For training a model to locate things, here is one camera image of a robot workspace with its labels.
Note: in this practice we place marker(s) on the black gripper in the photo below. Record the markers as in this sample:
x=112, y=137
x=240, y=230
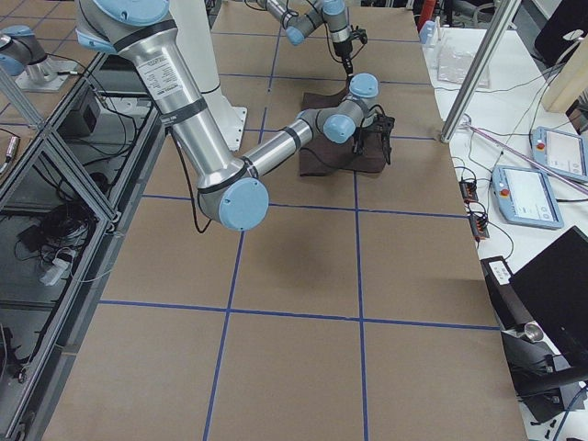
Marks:
x=383, y=125
x=342, y=50

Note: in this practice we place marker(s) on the dark grey t-shirt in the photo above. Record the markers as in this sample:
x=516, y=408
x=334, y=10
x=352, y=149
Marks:
x=335, y=151

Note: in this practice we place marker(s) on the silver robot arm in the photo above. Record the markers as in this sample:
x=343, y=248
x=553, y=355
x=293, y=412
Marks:
x=230, y=191
x=332, y=15

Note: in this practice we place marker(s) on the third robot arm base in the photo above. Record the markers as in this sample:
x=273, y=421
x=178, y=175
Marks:
x=23, y=58

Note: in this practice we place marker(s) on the black terminal block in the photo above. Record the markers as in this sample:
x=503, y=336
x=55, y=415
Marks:
x=468, y=190

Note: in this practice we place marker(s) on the near teach pendant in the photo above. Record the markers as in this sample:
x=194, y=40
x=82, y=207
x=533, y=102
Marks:
x=525, y=197

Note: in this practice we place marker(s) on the teach pendant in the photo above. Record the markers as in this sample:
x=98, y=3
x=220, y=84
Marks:
x=525, y=197
x=563, y=152

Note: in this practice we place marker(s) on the far teach pendant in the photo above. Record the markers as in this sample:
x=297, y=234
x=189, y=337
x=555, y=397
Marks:
x=563, y=152

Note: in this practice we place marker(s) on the black monitor screen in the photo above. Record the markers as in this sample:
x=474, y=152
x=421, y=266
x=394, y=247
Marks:
x=553, y=288

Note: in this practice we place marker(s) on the aluminium frame post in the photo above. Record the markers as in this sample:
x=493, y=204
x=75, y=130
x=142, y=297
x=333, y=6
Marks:
x=504, y=14

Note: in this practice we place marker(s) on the black metal frame rack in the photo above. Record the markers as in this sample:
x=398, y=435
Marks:
x=75, y=157

